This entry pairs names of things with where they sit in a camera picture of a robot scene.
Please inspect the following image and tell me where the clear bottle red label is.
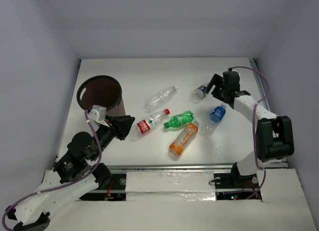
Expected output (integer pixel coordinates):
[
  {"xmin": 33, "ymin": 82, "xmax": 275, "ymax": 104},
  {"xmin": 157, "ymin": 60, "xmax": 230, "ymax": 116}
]
[{"xmin": 129, "ymin": 109, "xmax": 170, "ymax": 141}]

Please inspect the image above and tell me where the small clear bottle dark label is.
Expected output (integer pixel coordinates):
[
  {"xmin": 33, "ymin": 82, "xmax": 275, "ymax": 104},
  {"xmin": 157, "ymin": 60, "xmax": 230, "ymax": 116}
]
[{"xmin": 190, "ymin": 84, "xmax": 208, "ymax": 103}]

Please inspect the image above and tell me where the clear bottle blue label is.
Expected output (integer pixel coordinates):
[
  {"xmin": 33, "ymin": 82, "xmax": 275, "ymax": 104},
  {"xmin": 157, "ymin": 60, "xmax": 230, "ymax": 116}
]
[{"xmin": 200, "ymin": 105, "xmax": 226, "ymax": 137}]

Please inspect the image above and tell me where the green crushed plastic bottle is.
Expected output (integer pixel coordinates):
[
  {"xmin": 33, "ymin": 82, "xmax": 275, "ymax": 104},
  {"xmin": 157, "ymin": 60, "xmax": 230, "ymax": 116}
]
[{"xmin": 163, "ymin": 111, "xmax": 194, "ymax": 129}]

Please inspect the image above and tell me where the clear plastic bottle white cap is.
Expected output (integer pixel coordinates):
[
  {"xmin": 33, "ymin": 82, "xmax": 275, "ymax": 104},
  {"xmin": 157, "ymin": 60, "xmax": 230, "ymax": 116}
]
[{"xmin": 145, "ymin": 86, "xmax": 178, "ymax": 112}]

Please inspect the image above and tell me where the orange label plastic bottle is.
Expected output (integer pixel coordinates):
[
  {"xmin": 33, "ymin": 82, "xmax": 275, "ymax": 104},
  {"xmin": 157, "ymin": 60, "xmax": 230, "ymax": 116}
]
[{"xmin": 168, "ymin": 121, "xmax": 199, "ymax": 157}]

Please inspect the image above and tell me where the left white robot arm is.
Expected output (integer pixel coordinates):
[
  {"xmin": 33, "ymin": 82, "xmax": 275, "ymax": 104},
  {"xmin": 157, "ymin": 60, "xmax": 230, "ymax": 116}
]
[{"xmin": 2, "ymin": 109, "xmax": 135, "ymax": 231}]

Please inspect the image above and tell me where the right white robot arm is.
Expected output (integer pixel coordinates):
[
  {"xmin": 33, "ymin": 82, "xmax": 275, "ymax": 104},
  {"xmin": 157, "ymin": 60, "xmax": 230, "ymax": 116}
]
[{"xmin": 206, "ymin": 67, "xmax": 295, "ymax": 189}]

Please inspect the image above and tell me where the dark brown round bin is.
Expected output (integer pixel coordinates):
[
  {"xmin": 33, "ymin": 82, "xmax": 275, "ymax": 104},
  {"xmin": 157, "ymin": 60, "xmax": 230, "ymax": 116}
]
[{"xmin": 76, "ymin": 75, "xmax": 126, "ymax": 116}]

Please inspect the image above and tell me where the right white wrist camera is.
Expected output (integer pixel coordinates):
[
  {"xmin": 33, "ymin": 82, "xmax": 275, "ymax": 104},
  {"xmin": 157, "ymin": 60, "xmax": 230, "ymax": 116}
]
[{"xmin": 228, "ymin": 67, "xmax": 239, "ymax": 73}]

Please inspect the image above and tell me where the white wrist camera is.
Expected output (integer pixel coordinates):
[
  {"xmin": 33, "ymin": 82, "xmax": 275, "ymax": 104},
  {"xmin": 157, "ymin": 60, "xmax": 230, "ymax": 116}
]
[
  {"xmin": 228, "ymin": 67, "xmax": 239, "ymax": 73},
  {"xmin": 88, "ymin": 105, "xmax": 108, "ymax": 126}
]

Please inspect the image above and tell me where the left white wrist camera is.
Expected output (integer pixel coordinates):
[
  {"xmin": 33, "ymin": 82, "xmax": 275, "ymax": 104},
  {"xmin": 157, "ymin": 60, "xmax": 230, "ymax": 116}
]
[{"xmin": 88, "ymin": 105, "xmax": 108, "ymax": 126}]

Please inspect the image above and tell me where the aluminium rail right side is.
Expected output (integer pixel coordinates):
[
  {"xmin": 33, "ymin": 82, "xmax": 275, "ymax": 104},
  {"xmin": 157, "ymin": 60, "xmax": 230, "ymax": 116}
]
[{"xmin": 249, "ymin": 58, "xmax": 270, "ymax": 111}]

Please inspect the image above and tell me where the aluminium rail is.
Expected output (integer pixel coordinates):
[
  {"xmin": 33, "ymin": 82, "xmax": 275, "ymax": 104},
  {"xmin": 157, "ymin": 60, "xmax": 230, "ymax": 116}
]
[
  {"xmin": 52, "ymin": 155, "xmax": 287, "ymax": 194},
  {"xmin": 249, "ymin": 58, "xmax": 270, "ymax": 111}
]

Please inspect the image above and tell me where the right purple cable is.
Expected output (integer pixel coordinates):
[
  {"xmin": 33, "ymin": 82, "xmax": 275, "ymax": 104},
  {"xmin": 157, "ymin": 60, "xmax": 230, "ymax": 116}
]
[{"xmin": 230, "ymin": 66, "xmax": 271, "ymax": 201}]

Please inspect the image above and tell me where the purple cable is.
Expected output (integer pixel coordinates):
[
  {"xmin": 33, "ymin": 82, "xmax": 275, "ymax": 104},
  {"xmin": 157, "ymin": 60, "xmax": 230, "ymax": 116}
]
[
  {"xmin": 230, "ymin": 66, "xmax": 271, "ymax": 201},
  {"xmin": 0, "ymin": 109, "xmax": 104, "ymax": 231}
]

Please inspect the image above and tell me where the aluminium rail front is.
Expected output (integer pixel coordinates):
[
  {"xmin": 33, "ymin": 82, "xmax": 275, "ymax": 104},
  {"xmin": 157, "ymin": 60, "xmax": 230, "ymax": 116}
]
[{"xmin": 52, "ymin": 155, "xmax": 287, "ymax": 194}]

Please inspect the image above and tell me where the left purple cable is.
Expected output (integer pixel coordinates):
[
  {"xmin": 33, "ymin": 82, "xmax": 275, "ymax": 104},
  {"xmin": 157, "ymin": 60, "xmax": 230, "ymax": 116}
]
[{"xmin": 0, "ymin": 109, "xmax": 104, "ymax": 231}]

